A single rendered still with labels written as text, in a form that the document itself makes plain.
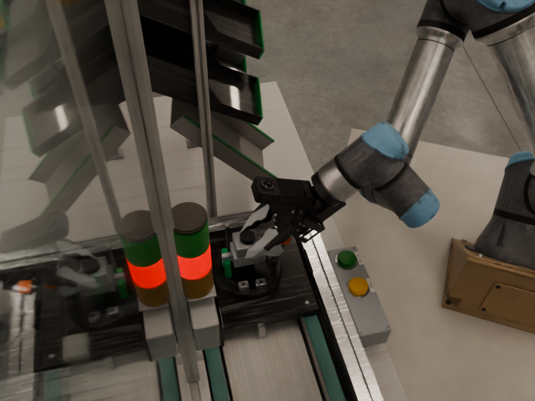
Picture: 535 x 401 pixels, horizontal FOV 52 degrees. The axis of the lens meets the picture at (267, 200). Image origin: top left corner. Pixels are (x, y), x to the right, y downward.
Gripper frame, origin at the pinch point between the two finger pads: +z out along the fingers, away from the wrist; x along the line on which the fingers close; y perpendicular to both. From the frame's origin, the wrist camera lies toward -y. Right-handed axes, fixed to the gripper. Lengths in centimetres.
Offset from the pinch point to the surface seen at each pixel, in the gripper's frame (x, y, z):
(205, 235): -20.6, -29.6, -15.3
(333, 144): 127, 129, 21
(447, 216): 12, 54, -25
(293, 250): 3.0, 15.4, -0.9
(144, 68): -20, -51, -30
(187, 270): -21.2, -27.1, -9.0
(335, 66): 189, 144, 5
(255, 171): 20.5, 6.9, -3.2
